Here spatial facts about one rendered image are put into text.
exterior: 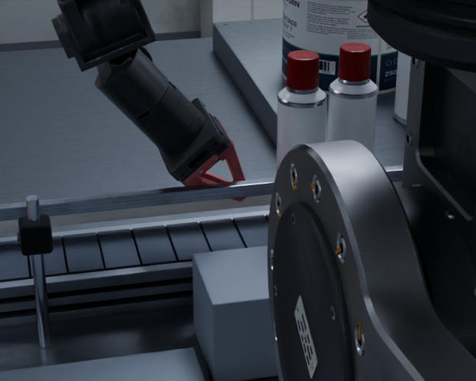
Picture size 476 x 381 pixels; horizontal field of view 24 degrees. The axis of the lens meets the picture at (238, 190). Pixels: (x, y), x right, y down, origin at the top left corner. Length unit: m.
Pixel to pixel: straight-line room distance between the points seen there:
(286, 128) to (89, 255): 0.25
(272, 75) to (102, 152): 0.30
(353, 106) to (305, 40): 0.45
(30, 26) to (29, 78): 2.51
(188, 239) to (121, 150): 0.38
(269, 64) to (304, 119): 0.60
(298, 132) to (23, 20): 3.25
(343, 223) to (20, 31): 3.88
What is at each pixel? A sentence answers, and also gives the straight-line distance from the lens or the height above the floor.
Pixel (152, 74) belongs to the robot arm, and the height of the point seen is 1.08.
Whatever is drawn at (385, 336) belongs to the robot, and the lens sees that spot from 0.47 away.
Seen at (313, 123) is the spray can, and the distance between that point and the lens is 1.14.
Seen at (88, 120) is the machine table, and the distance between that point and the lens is 1.66.
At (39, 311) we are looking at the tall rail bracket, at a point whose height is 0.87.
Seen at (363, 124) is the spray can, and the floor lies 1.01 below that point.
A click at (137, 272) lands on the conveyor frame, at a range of 1.15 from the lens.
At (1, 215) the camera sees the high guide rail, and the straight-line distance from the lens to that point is 1.11.
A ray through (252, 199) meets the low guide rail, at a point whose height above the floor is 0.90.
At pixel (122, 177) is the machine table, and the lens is 1.47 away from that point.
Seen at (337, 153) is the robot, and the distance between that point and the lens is 0.54.
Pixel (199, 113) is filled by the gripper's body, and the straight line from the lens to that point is 1.13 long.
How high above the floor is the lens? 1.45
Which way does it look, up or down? 26 degrees down
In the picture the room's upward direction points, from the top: straight up
